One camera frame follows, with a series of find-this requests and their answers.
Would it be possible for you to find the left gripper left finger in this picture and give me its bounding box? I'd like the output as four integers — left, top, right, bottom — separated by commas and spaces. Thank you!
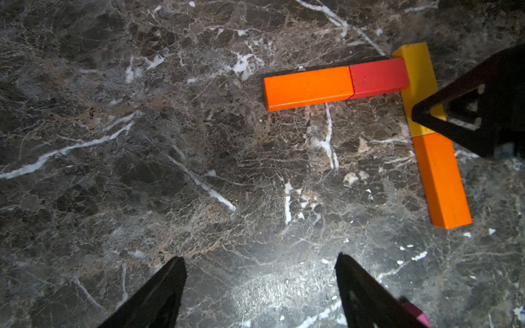
100, 256, 187, 328

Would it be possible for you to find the pink block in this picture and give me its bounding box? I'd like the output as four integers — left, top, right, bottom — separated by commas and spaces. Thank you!
400, 297, 431, 328

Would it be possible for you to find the orange block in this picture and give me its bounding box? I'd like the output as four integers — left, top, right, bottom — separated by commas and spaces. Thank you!
412, 133, 473, 230
264, 66, 355, 112

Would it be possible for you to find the red-orange small block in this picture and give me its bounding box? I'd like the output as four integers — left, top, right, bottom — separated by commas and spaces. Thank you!
349, 58, 410, 99

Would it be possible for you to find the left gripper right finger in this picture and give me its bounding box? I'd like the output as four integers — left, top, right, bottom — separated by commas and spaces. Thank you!
335, 253, 425, 328

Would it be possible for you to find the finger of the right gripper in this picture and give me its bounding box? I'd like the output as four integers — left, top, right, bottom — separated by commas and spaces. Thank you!
411, 45, 524, 158

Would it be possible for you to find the yellow block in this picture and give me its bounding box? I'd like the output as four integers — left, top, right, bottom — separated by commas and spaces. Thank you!
392, 42, 439, 137

